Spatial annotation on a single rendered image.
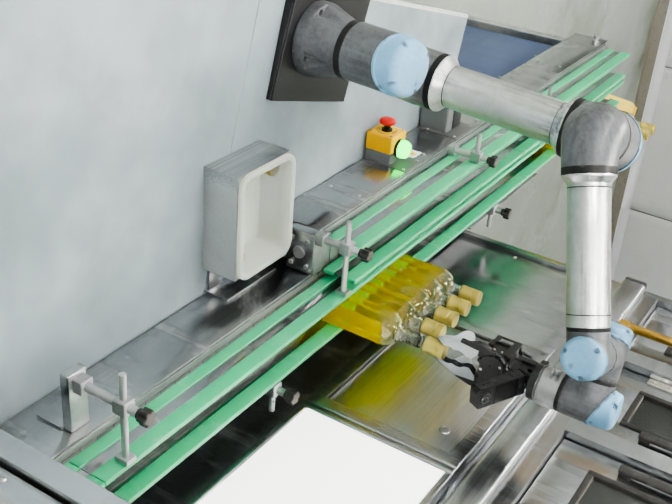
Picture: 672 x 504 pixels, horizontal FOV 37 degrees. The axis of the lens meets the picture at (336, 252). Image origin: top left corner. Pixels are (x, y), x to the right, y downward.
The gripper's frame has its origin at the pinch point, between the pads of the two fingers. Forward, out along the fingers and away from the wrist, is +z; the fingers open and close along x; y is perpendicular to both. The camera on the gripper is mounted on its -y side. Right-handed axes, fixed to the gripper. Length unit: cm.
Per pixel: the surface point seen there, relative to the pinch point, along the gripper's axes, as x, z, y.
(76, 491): 24, 10, -87
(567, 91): 11, 24, 126
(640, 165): -205, 102, 594
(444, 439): -12.7, -7.3, -9.3
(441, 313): 1.0, 5.4, 10.4
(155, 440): 5, 23, -58
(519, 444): -13.0, -19.6, -1.4
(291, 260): 7.9, 35.4, -1.3
